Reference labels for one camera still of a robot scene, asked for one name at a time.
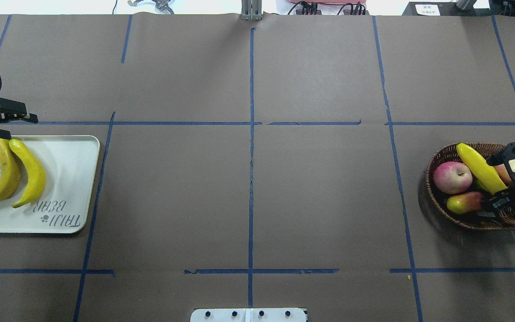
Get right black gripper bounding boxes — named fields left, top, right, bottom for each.
left=477, top=178, right=515, bottom=219

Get yellow banana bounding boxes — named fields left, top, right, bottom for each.
left=8, top=139, right=46, bottom=209
left=0, top=138, right=22, bottom=200
left=456, top=143, right=507, bottom=195

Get brown wicker basket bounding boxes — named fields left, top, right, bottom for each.
left=418, top=144, right=515, bottom=231

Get red green mango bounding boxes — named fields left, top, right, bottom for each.
left=446, top=191, right=485, bottom=215

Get red apple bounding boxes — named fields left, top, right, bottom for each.
left=433, top=161, right=473, bottom=195
left=494, top=164, right=512, bottom=186

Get black power adapter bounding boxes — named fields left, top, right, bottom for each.
left=402, top=1, right=465, bottom=17

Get pink plastic bin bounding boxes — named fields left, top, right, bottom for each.
left=305, top=0, right=367, bottom=6

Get aluminium frame post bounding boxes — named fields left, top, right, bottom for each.
left=241, top=0, right=263, bottom=21

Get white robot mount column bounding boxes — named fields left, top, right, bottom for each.
left=190, top=307, right=308, bottom=322

